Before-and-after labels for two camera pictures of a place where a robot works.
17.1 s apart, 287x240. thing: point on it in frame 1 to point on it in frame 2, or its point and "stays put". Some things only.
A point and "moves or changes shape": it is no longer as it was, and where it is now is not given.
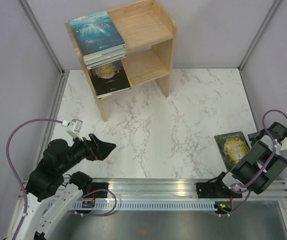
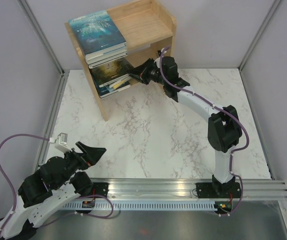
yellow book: (130, 83) to (115, 86)
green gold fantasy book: (232, 147) moves or changes shape
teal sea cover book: (95, 32) stays put
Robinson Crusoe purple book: (91, 66) stays put
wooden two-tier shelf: (147, 29) stays put
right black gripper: (250, 137) to (141, 72)
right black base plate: (216, 190) stays put
